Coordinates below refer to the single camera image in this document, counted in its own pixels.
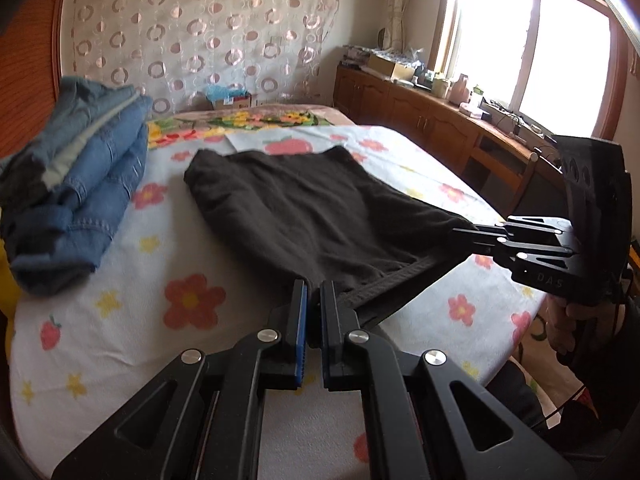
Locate wooden framed window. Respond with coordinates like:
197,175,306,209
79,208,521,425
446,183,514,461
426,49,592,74
437,0,632,148

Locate wooden chair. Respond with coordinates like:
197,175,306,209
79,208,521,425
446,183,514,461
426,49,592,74
470,131,542,213

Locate pink floral blanket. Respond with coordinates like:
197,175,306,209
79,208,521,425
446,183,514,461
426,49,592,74
144,103,359,150

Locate pale window curtain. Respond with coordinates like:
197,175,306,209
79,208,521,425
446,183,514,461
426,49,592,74
379,0,417,52

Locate dark blue denim jeans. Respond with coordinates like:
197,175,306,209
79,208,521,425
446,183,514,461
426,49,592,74
0,97,154,295

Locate small printed cardboard box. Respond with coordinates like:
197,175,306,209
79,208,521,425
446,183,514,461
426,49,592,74
212,94,254,110

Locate person's right hand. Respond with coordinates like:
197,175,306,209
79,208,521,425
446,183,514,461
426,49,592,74
544,291,603,367

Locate white floral bed sheet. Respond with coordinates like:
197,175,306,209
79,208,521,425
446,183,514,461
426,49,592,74
9,124,549,480

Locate pink bottle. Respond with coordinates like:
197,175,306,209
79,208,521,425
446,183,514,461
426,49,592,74
451,73,471,104

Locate black pants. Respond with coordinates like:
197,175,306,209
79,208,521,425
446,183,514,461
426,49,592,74
183,145,482,335

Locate wooden slatted wardrobe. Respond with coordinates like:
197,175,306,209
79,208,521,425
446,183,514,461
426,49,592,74
0,0,73,161

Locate light blue denim jeans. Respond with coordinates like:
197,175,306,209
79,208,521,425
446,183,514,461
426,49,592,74
0,75,147,202

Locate open cardboard box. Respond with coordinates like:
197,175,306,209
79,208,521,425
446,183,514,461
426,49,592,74
366,53,414,82

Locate low wooden cabinet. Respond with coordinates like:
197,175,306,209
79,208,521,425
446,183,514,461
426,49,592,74
333,61,568,213

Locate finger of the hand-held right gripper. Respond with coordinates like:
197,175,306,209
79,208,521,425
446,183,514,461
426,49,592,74
451,215,577,247
470,236,583,306

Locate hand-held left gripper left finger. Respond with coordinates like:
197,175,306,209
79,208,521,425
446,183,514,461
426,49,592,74
50,279,307,480

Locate circle patterned curtain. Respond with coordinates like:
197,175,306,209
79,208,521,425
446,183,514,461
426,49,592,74
64,0,344,117

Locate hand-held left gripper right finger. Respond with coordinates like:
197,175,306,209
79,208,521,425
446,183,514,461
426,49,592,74
320,279,582,480

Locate person's dark clothing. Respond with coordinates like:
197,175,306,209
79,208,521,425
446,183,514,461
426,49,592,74
482,357,618,461

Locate yellow cloth item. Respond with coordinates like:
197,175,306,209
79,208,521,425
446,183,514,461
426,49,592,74
0,237,21,313

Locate blue plastic bag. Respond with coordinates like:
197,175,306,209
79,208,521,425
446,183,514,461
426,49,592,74
203,84,251,102

